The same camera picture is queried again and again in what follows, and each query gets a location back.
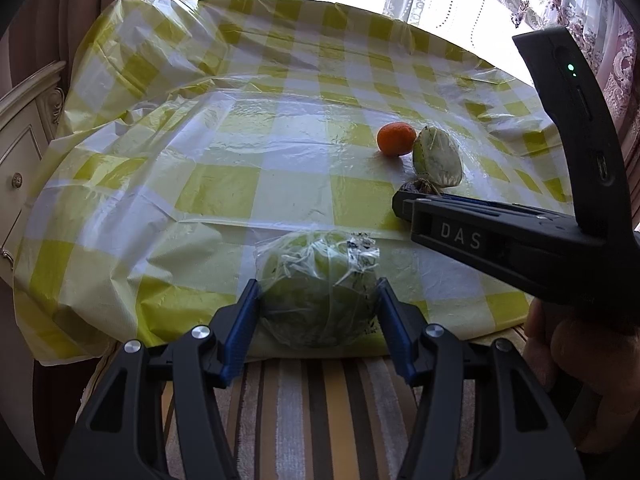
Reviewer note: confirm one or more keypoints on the pink plain curtain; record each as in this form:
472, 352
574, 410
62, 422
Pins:
90, 5

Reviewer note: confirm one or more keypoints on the striped towel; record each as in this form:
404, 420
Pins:
320, 420

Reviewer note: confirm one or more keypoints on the plastic-wrapped green fruit half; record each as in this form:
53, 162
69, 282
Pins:
437, 157

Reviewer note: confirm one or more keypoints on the plastic-wrapped whole green fruit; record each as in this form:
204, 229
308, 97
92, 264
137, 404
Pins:
317, 295

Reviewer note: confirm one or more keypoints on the dark wrinkled passion fruit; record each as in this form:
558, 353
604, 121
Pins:
419, 185

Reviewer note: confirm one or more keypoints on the person's right hand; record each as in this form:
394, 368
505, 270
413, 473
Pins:
595, 385

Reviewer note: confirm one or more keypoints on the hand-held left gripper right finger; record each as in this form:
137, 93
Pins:
397, 335

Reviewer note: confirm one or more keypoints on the cream carved cabinet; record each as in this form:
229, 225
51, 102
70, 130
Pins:
22, 150

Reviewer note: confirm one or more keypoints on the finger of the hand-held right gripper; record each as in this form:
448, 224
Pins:
460, 242
500, 210

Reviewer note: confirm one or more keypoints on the small orange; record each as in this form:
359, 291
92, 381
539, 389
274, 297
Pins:
395, 139

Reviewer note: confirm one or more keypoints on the yellow checked plastic tablecloth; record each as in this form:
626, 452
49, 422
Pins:
200, 160

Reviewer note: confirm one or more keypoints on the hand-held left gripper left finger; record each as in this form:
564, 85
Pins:
240, 330

